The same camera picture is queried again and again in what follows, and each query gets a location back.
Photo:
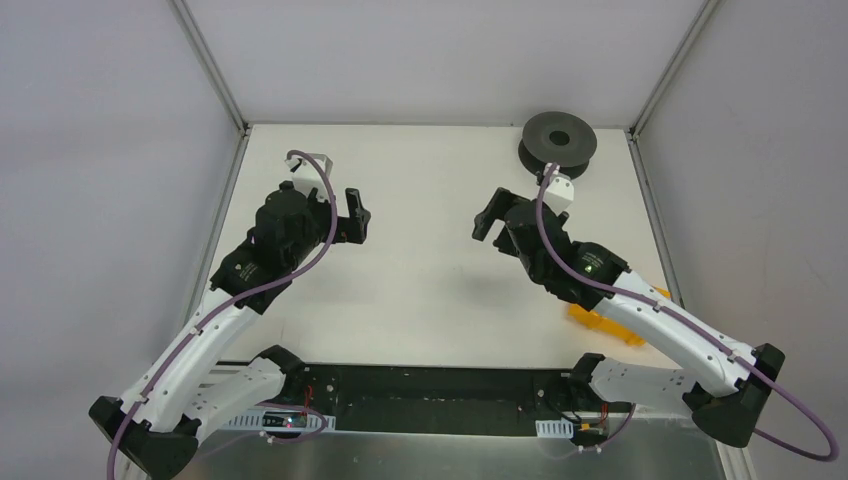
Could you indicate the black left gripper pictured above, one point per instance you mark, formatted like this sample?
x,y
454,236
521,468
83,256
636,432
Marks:
x,y
344,221

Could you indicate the left white cable duct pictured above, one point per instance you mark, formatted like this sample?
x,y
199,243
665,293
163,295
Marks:
x,y
279,421

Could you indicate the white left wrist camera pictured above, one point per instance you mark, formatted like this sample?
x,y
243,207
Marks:
x,y
305,176

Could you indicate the dark grey perforated spool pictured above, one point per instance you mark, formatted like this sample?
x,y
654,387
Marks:
x,y
559,138

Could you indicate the left aluminium frame post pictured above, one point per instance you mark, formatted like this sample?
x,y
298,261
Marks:
x,y
205,57

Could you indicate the aluminium frame post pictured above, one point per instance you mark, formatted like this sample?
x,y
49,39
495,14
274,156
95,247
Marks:
x,y
701,20
205,57

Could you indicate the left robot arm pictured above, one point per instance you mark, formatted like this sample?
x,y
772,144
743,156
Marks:
x,y
160,422

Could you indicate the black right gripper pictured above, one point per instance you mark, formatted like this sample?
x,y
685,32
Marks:
x,y
497,223

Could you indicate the right white cable duct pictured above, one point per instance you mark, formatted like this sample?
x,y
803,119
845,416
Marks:
x,y
556,429

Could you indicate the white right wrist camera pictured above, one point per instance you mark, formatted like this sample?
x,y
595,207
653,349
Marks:
x,y
559,191

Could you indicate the right aluminium frame post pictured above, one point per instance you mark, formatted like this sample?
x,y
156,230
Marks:
x,y
701,20

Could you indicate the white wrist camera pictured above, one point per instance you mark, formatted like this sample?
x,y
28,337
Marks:
x,y
559,191
305,176

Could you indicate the white cable duct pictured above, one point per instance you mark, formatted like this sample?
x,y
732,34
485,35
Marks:
x,y
556,429
279,421

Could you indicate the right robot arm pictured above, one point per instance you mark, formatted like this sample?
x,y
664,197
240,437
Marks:
x,y
721,383

